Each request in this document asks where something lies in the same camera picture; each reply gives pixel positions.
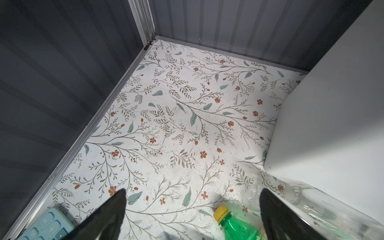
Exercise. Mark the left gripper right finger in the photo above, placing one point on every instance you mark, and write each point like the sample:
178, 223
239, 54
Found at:
281, 223

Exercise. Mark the clear bottle near bin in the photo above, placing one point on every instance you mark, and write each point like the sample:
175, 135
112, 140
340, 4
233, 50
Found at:
325, 214

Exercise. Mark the floral patterned table mat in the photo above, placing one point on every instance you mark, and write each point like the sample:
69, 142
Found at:
189, 131

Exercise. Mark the white waste bin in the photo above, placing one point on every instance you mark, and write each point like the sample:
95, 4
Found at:
330, 129

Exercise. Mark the green bottle upper left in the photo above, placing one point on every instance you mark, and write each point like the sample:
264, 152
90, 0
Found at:
235, 229

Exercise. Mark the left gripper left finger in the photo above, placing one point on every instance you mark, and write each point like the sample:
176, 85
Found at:
105, 223

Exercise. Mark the teal calculator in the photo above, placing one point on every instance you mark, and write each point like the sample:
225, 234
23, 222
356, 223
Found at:
52, 225

